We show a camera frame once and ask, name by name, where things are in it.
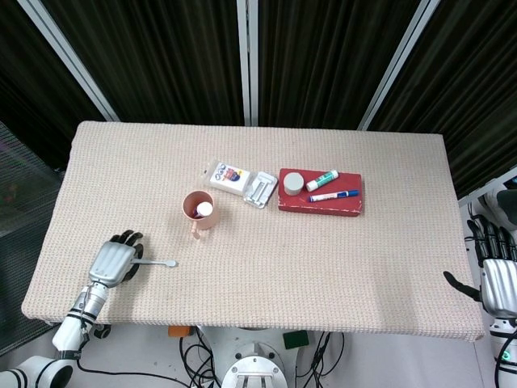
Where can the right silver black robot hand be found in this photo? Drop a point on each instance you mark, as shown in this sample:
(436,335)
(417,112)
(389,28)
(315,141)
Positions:
(498,283)

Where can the orange box under table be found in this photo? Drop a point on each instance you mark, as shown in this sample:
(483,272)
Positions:
(178,330)

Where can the white black background robot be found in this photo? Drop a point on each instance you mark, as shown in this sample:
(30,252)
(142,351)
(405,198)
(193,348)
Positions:
(503,198)

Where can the green button box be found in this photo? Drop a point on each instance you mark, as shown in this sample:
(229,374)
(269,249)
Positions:
(296,340)

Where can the white slanted frame post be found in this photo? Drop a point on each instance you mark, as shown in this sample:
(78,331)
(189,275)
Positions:
(398,68)
(76,60)

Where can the red brick block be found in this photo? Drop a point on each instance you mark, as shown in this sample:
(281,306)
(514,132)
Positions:
(323,209)

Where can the green white glue stick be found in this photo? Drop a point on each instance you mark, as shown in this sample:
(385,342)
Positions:
(321,180)

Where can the white-capped purple tube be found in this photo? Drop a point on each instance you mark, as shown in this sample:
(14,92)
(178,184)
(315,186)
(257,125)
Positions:
(204,209)

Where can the dark pleated curtain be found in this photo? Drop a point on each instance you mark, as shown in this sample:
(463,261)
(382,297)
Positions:
(24,81)
(476,101)
(161,60)
(323,60)

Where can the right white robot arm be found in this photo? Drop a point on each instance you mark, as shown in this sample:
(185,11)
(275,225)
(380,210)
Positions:
(505,355)

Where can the grey lidded cream jar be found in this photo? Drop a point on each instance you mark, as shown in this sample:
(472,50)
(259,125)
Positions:
(293,184)

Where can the dark mesh screen panel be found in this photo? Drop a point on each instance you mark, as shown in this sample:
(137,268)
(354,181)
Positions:
(24,194)

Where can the white upright frame post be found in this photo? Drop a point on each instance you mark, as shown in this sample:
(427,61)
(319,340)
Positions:
(247,60)

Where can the beige woven tablecloth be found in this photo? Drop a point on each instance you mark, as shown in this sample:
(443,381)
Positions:
(258,283)

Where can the black caster wheel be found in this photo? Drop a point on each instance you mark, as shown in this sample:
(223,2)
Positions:
(103,331)

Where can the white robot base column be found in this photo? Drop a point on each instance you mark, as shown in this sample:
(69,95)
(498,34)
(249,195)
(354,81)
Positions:
(252,363)

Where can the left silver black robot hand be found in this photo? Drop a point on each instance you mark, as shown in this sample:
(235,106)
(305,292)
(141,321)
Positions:
(111,260)

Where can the white printed soap packet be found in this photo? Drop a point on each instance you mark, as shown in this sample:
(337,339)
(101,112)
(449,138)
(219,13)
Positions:
(226,180)

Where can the blue white marker pen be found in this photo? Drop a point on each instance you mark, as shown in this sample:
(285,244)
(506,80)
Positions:
(333,195)

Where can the pink plastic mug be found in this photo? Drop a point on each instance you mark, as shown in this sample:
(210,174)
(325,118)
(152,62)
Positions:
(208,220)

